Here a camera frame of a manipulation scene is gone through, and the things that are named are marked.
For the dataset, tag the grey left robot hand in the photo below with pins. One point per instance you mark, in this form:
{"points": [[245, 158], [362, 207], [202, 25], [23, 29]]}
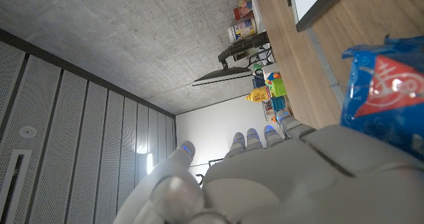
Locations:
{"points": [[314, 184]]}

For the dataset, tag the blue cube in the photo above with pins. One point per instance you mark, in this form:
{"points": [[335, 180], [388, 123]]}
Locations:
{"points": [[278, 103]]}

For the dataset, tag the blue snack bag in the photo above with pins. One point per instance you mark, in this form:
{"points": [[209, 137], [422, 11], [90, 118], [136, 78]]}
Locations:
{"points": [[381, 111]]}

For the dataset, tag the green cube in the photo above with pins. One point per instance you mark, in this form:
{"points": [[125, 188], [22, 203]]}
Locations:
{"points": [[278, 87]]}

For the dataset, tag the yellow mustard bottle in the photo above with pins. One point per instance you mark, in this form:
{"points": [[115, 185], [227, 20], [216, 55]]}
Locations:
{"points": [[258, 94]]}

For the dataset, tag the multicolour puzzle cube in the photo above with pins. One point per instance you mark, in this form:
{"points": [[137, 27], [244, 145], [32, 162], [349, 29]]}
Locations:
{"points": [[272, 77]]}

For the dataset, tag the white cube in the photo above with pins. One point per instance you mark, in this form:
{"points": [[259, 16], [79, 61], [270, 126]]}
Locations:
{"points": [[270, 69]]}

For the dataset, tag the black computer monitor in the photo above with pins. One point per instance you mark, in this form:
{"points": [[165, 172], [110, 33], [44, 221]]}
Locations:
{"points": [[225, 75]]}

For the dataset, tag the white labelled canister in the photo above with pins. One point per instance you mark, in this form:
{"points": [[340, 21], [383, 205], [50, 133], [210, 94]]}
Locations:
{"points": [[242, 30]]}

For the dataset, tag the flat white box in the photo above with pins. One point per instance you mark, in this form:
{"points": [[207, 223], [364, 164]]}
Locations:
{"points": [[257, 15]]}

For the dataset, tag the red orange packet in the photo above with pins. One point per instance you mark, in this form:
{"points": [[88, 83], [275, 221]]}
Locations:
{"points": [[243, 10]]}

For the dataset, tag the round white ceiling sensor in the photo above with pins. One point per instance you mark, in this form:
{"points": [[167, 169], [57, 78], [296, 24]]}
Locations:
{"points": [[28, 131]]}

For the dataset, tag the ceiling air vent slot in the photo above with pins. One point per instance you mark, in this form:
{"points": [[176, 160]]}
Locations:
{"points": [[15, 181]]}

